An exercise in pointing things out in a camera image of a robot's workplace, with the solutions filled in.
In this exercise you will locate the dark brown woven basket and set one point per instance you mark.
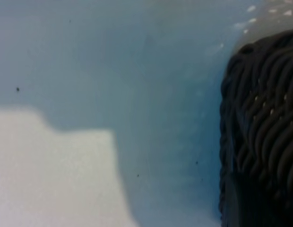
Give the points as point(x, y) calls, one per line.
point(262, 132)

